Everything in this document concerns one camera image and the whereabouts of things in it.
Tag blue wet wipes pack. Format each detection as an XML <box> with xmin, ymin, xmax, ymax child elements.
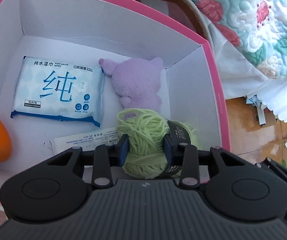
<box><xmin>11</xmin><ymin>56</ymin><xmax>104</xmax><ymax>127</ymax></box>

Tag purple plush toy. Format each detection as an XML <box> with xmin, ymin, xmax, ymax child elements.
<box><xmin>98</xmin><ymin>57</ymin><xmax>164</xmax><ymax>112</ymax></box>

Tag green yarn ball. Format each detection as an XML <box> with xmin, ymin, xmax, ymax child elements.
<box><xmin>116</xmin><ymin>108</ymin><xmax>200</xmax><ymax>180</ymax></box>

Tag floral quilt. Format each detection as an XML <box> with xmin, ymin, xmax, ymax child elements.
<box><xmin>191</xmin><ymin>0</ymin><xmax>287</xmax><ymax>79</ymax></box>

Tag checkered rug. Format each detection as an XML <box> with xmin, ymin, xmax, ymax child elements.
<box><xmin>136</xmin><ymin>0</ymin><xmax>214</xmax><ymax>47</ymax></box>

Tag white bed skirt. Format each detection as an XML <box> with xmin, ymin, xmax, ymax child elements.
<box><xmin>200</xmin><ymin>16</ymin><xmax>287</xmax><ymax>121</ymax></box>

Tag small white tissue pack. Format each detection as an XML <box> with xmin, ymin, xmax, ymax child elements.
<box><xmin>50</xmin><ymin>127</ymin><xmax>118</xmax><ymax>154</ymax></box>

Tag pink cardboard box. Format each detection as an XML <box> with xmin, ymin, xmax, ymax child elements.
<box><xmin>0</xmin><ymin>0</ymin><xmax>232</xmax><ymax>205</ymax></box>

